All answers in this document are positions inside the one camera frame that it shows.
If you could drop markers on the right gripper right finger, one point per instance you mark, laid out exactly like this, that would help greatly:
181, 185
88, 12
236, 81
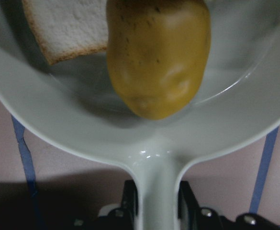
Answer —
187, 207

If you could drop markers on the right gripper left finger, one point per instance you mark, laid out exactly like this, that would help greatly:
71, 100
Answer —
129, 201

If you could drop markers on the pale green dustpan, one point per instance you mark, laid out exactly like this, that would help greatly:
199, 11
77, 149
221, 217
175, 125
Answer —
74, 108

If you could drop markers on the yellow potato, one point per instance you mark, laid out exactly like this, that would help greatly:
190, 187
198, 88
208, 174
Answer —
157, 53

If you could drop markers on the large bread slice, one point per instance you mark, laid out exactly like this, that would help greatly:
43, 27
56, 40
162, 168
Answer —
66, 29

